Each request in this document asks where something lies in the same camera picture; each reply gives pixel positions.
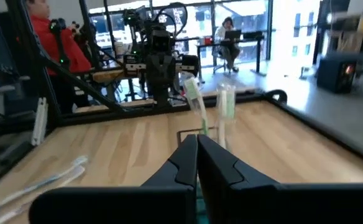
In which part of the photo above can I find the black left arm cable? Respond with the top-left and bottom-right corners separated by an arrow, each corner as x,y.
154,2 -> 189,39

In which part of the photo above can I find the black corner bracket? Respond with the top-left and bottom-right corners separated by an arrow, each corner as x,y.
263,89 -> 288,104

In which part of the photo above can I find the green white toothbrush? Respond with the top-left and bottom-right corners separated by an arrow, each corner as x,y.
215,83 -> 237,151
182,77 -> 211,137

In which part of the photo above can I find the black computer tower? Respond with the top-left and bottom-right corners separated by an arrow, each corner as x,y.
316,57 -> 357,95

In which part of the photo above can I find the purple white wrapped toothbrush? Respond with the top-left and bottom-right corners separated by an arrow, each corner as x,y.
0,166 -> 86,224

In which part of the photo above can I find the black desk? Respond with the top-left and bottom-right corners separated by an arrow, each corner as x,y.
196,30 -> 267,77

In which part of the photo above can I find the blue white toothbrush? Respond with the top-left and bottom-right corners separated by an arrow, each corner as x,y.
0,154 -> 89,216

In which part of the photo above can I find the black wire basket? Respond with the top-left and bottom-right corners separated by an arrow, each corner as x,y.
177,126 -> 221,147

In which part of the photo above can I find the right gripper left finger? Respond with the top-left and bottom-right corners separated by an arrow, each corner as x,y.
29,134 -> 198,224

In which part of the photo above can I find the black laptop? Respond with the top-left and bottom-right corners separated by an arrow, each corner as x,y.
224,29 -> 242,42

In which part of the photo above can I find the person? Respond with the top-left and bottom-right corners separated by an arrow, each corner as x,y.
25,0 -> 93,114
214,16 -> 242,73

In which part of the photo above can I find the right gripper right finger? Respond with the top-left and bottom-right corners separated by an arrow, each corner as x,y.
198,134 -> 363,224

